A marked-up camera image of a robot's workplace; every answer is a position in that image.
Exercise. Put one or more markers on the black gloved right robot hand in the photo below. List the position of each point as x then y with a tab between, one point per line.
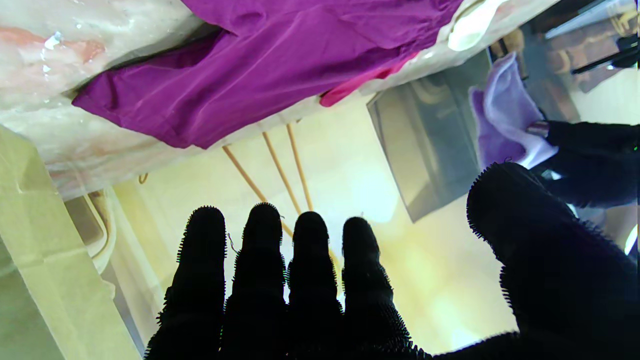
560	280

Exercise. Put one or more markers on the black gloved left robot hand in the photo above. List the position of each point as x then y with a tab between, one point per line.
600	160

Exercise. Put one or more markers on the lavender sock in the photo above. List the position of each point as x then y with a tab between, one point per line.
505	110

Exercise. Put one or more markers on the white sock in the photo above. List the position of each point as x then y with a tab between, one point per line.
472	27

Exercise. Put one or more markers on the red pink sock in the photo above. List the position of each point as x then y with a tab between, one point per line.
350	89

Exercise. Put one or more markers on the magenta purple shorts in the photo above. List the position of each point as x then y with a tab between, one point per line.
260	65

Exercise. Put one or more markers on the kraft paper bag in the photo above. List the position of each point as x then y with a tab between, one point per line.
50	280

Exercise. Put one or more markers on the white shade tripod floor lamp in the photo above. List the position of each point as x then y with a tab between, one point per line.
280	170

